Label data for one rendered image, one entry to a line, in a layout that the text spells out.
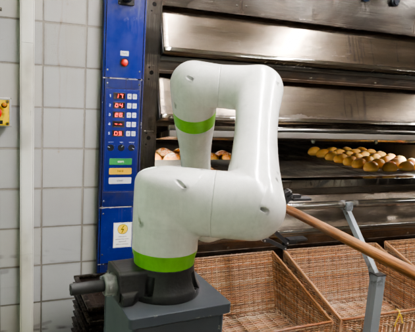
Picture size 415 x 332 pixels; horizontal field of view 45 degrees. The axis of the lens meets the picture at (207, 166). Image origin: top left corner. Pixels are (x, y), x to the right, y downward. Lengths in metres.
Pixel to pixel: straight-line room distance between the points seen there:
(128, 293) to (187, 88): 0.53
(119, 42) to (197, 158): 0.70
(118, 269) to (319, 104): 1.60
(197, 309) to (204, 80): 0.55
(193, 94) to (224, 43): 0.90
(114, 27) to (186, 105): 0.76
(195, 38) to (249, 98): 0.94
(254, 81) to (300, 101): 1.12
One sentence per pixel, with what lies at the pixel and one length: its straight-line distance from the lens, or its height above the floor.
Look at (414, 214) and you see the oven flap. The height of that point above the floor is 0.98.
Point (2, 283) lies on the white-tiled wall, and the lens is 2.09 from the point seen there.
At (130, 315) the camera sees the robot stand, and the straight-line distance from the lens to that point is 0.93.
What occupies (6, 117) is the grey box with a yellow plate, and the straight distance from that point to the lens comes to 1.86.
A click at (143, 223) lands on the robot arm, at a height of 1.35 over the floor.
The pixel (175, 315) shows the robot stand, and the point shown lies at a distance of 0.95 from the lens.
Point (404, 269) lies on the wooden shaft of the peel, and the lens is 1.34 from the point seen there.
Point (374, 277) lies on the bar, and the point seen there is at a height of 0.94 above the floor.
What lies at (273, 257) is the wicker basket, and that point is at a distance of 2.36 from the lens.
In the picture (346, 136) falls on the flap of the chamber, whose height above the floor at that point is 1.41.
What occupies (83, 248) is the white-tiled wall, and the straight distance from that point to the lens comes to 2.07.
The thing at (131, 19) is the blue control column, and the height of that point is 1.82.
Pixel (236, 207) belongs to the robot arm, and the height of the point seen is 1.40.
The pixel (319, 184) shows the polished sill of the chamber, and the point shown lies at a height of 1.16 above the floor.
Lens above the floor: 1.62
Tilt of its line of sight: 10 degrees down
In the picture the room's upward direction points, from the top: 4 degrees clockwise
